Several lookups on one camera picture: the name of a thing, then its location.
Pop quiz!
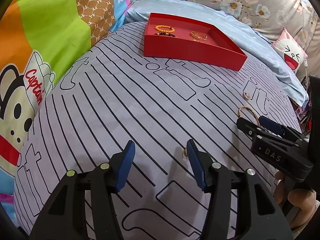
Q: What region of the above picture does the thin gold bangle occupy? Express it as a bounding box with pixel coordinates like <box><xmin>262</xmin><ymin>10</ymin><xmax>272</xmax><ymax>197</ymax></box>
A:
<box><xmin>237</xmin><ymin>106</ymin><xmax>261</xmax><ymax>127</ymax></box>

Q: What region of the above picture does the red jewelry tray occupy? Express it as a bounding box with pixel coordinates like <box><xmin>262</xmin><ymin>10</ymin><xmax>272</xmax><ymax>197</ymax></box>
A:
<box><xmin>143</xmin><ymin>12</ymin><xmax>247</xmax><ymax>71</ymax></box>

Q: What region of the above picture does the right hand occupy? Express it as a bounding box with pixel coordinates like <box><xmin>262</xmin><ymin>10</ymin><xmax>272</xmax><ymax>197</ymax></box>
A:
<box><xmin>274</xmin><ymin>171</ymin><xmax>319</xmax><ymax>229</ymax></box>

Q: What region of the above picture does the pink cartoon cat pillow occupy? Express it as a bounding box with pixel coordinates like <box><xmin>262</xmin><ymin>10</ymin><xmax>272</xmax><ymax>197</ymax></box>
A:
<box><xmin>271</xmin><ymin>28</ymin><xmax>308</xmax><ymax>74</ymax></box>

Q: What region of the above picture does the light blue quilt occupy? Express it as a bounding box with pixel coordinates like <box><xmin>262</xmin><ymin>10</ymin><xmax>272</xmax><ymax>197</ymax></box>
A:
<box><xmin>124</xmin><ymin>0</ymin><xmax>309</xmax><ymax>107</ymax></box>

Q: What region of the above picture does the grey floral bedsheet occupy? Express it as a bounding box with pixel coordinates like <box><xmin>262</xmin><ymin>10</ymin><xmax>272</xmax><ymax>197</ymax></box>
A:
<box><xmin>162</xmin><ymin>0</ymin><xmax>320</xmax><ymax>75</ymax></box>

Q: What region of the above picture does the colourful monkey cartoon quilt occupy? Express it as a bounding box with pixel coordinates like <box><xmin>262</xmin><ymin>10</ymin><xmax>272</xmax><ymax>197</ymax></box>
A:
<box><xmin>1</xmin><ymin>0</ymin><xmax>135</xmax><ymax>202</ymax></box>

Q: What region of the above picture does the gold chain cuff bracelet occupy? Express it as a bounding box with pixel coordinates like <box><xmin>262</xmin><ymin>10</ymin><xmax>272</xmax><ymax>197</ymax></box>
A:
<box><xmin>190</xmin><ymin>30</ymin><xmax>208</xmax><ymax>41</ymax></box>

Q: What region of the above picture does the orange bead bracelet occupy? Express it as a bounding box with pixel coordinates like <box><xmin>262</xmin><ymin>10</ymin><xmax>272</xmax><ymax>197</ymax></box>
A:
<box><xmin>154</xmin><ymin>24</ymin><xmax>175</xmax><ymax>34</ymax></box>

